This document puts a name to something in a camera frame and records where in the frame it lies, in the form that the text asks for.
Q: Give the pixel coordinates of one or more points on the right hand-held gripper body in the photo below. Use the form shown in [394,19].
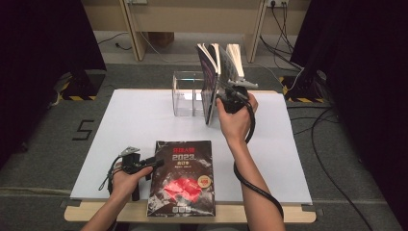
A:
[237,101]

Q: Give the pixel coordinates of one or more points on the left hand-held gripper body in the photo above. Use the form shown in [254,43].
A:
[132,162]

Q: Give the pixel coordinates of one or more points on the purple cover magazine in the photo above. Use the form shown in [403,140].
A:
[207,83]
[215,57]

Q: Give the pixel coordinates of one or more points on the black magazine red print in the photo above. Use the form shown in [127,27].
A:
[181,179]

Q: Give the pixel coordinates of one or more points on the thick white book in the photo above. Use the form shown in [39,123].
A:
[235,61]

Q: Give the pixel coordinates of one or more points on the clear acrylic book rack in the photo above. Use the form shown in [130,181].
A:
[184,106]

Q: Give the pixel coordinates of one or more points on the person's left hand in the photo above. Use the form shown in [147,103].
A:
[125,184]

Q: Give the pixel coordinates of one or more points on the person's right hand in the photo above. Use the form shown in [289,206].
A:
[237,128]

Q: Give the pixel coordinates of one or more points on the light wooden table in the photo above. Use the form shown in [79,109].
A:
[96,213]

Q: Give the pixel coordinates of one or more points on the black stand base striped tape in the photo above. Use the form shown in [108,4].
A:
[304,86]
[81,85]

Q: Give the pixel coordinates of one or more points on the light wooden desk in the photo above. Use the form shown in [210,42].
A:
[198,19]

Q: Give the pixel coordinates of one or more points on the brown cardboard box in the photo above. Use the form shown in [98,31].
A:
[162,39]

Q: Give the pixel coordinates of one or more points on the black curtain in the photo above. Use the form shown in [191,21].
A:
[369,80]
[38,64]

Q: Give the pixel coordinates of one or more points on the white wall outlet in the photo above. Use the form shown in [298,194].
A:
[277,3]

